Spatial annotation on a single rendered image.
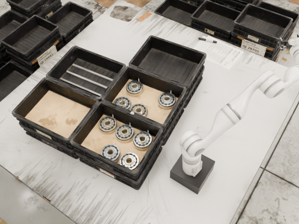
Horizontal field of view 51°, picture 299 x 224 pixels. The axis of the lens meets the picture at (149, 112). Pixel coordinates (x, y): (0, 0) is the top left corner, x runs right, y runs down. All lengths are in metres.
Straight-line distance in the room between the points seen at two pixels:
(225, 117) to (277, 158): 1.42
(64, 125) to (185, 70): 0.81
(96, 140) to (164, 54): 0.75
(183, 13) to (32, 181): 2.23
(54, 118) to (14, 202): 1.00
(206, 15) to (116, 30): 1.01
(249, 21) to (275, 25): 0.22
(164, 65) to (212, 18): 1.20
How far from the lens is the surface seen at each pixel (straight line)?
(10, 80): 3.03
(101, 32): 2.53
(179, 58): 2.10
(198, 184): 1.67
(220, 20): 3.13
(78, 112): 1.89
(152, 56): 2.12
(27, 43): 2.95
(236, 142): 1.92
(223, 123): 1.39
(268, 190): 2.62
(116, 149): 1.68
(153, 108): 1.84
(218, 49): 2.37
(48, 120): 1.91
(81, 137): 1.75
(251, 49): 2.87
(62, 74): 2.10
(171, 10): 3.39
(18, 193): 2.72
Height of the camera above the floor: 2.33
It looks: 55 degrees down
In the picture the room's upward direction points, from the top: 4 degrees counter-clockwise
